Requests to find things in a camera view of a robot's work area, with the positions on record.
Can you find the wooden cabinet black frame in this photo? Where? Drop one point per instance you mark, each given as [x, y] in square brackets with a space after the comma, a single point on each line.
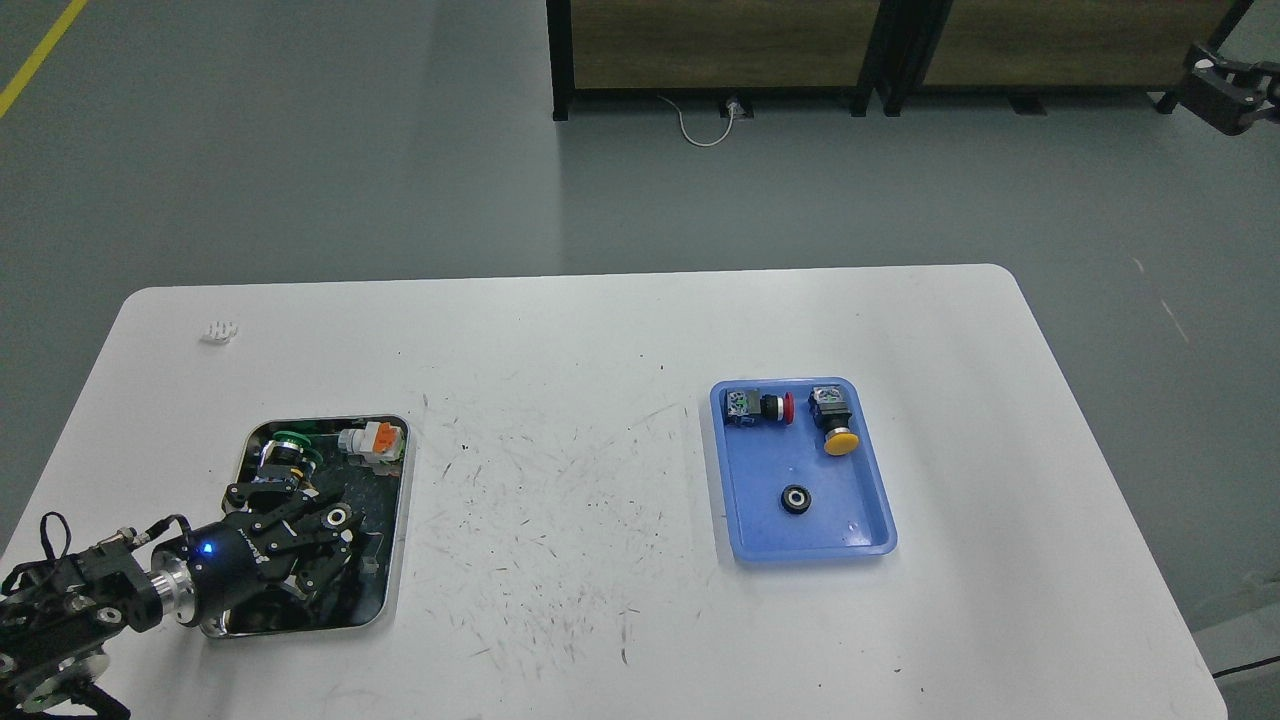
[1026, 50]
[722, 50]

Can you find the orange white switch module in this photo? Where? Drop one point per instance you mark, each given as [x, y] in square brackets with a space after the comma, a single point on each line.
[375, 444]

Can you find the wooden cabinet black frame right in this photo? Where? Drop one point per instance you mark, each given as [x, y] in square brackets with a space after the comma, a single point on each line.
[1026, 50]

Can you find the small white plastic part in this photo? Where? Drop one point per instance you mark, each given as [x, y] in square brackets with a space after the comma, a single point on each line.
[219, 333]

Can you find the wooden cabinet black frame left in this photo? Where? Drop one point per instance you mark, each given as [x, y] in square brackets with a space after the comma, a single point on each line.
[722, 50]

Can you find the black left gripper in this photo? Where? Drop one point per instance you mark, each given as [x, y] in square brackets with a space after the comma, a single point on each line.
[269, 538]

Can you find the silver metal tray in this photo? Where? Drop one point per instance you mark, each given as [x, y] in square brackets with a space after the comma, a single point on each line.
[361, 592]

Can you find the yellow push button switch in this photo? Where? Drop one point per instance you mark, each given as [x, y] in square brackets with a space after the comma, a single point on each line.
[832, 415]

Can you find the green push button switch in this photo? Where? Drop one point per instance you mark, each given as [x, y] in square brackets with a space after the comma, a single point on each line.
[288, 461]

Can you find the blue plastic tray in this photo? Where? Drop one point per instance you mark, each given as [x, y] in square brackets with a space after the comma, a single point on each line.
[850, 517]

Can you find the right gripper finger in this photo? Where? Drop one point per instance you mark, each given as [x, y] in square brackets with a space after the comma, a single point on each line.
[1229, 95]

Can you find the red push button switch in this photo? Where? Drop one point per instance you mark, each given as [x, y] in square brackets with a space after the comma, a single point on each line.
[746, 407]

